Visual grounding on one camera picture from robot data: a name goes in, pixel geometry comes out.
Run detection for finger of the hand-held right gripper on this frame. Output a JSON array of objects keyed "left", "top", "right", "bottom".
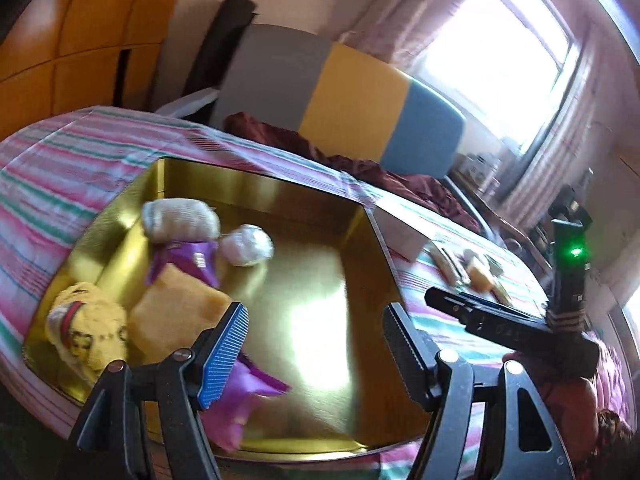
[
  {"left": 460, "top": 307, "right": 506, "bottom": 342},
  {"left": 424, "top": 287, "right": 547, "bottom": 322}
]

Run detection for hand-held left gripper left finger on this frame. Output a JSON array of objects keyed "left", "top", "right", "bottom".
[{"left": 67, "top": 301, "right": 250, "bottom": 480}]

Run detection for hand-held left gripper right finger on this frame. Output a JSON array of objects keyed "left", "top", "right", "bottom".
[{"left": 382, "top": 302, "right": 576, "bottom": 480}]

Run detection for purple snack packet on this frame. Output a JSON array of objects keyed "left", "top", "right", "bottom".
[
  {"left": 147, "top": 240, "right": 221, "bottom": 289},
  {"left": 202, "top": 350, "right": 292, "bottom": 453}
]

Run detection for yellow sponge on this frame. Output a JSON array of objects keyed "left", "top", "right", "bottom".
[
  {"left": 129, "top": 264, "right": 234, "bottom": 367},
  {"left": 467, "top": 260, "right": 496, "bottom": 291}
]

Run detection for gold metal tin box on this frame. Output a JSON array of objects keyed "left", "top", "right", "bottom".
[{"left": 21, "top": 156, "right": 433, "bottom": 463}]

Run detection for white ball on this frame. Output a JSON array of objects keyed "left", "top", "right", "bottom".
[{"left": 220, "top": 224, "right": 275, "bottom": 267}]

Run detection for yellow plush toy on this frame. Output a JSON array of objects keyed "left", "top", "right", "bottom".
[{"left": 46, "top": 282, "right": 130, "bottom": 387}]

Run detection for beige knitted roll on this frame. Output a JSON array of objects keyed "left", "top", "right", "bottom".
[{"left": 141, "top": 199, "right": 221, "bottom": 244}]

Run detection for person's right hand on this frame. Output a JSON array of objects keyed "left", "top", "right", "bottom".
[{"left": 502, "top": 351, "right": 602, "bottom": 466}]

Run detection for person's pink clothing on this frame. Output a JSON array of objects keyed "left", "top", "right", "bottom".
[{"left": 590, "top": 330, "right": 637, "bottom": 480}]

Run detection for side window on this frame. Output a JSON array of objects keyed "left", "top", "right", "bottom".
[{"left": 607, "top": 285, "right": 640, "bottom": 353}]

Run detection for wooden desk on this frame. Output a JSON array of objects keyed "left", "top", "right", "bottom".
[{"left": 447, "top": 170, "right": 551, "bottom": 271}]

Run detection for maroon cloth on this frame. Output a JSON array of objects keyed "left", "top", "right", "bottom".
[{"left": 223, "top": 111, "right": 483, "bottom": 233}]

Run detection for white boxes on desk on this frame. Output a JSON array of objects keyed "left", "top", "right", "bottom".
[{"left": 452, "top": 152, "right": 501, "bottom": 191}]

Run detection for grey yellow blue headboard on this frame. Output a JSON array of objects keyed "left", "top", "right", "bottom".
[{"left": 210, "top": 24, "right": 468, "bottom": 181}]

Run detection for bright window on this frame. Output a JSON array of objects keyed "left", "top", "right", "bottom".
[{"left": 415, "top": 0, "right": 576, "bottom": 153}]

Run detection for striped bed blanket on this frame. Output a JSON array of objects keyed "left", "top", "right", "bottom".
[{"left": 0, "top": 105, "right": 601, "bottom": 480}]

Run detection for black rolled mat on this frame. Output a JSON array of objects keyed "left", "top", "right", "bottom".
[{"left": 182, "top": 0, "right": 258, "bottom": 96}]

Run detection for wooden wardrobe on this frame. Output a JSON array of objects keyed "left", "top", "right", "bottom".
[{"left": 0, "top": 0, "right": 193, "bottom": 141}]

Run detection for grey bed frame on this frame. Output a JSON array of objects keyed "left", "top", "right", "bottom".
[{"left": 440, "top": 177, "right": 501, "bottom": 241}]

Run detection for white bed rail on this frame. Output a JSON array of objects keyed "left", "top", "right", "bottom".
[{"left": 155, "top": 87, "right": 219, "bottom": 119}]

